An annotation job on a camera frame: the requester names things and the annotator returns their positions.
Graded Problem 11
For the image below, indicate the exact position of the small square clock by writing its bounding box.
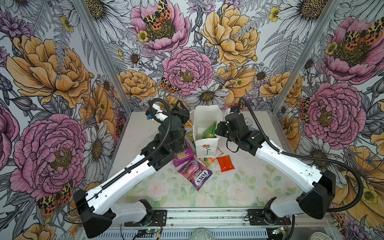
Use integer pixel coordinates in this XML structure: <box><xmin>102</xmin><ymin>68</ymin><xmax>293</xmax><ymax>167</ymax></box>
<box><xmin>245</xmin><ymin>119</ymin><xmax>253</xmax><ymax>127</ymax></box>

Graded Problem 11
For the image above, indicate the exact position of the purple snack bag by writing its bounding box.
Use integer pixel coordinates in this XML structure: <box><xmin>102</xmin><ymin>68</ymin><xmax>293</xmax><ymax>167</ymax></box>
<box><xmin>173</xmin><ymin>148</ymin><xmax>195</xmax><ymax>167</ymax></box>

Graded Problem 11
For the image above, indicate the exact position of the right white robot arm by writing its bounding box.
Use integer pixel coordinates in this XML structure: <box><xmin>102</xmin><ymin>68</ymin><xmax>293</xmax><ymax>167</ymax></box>
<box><xmin>215</xmin><ymin>113</ymin><xmax>336</xmax><ymax>225</ymax></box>

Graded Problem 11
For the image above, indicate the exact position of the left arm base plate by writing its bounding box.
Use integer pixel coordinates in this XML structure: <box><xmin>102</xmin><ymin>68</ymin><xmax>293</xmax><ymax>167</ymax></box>
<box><xmin>124</xmin><ymin>210</ymin><xmax>168</xmax><ymax>227</ymax></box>

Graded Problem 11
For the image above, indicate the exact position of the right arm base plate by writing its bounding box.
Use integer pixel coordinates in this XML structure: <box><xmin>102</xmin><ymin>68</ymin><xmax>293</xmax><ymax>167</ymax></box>
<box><xmin>247</xmin><ymin>208</ymin><xmax>292</xmax><ymax>226</ymax></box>

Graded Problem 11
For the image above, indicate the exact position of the aluminium rail frame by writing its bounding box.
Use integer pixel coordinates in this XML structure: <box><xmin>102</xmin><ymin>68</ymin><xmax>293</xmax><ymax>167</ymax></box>
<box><xmin>95</xmin><ymin>208</ymin><xmax>343</xmax><ymax>240</ymax></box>

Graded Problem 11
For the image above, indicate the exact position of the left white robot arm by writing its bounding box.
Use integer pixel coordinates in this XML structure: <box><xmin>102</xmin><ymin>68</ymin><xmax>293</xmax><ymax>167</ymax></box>
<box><xmin>73</xmin><ymin>99</ymin><xmax>190</xmax><ymax>239</ymax></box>

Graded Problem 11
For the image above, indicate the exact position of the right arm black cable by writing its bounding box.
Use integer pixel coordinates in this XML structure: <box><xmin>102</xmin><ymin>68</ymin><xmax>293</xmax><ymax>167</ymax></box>
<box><xmin>237</xmin><ymin>96</ymin><xmax>364</xmax><ymax>213</ymax></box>

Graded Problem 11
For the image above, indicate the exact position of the red snack packet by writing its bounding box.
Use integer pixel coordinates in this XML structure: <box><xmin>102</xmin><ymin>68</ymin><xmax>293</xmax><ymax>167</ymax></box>
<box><xmin>217</xmin><ymin>155</ymin><xmax>235</xmax><ymax>173</ymax></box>

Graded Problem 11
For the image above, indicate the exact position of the white floral paper bag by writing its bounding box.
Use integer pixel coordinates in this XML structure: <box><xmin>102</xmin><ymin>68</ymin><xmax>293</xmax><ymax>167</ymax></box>
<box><xmin>193</xmin><ymin>105</ymin><xmax>223</xmax><ymax>159</ymax></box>

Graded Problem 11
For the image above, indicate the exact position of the orange snack bag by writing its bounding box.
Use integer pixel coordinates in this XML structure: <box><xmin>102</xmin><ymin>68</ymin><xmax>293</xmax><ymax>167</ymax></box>
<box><xmin>199</xmin><ymin>148</ymin><xmax>223</xmax><ymax>167</ymax></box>

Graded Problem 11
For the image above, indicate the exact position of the purple Fox's candy bag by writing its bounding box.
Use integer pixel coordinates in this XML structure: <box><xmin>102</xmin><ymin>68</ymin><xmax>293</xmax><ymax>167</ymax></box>
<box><xmin>179</xmin><ymin>160</ymin><xmax>213</xmax><ymax>191</ymax></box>

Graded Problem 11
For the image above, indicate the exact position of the bright green snack bag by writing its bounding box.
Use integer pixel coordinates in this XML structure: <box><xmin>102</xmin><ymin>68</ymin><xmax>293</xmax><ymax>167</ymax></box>
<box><xmin>202</xmin><ymin>122</ymin><xmax>217</xmax><ymax>139</ymax></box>

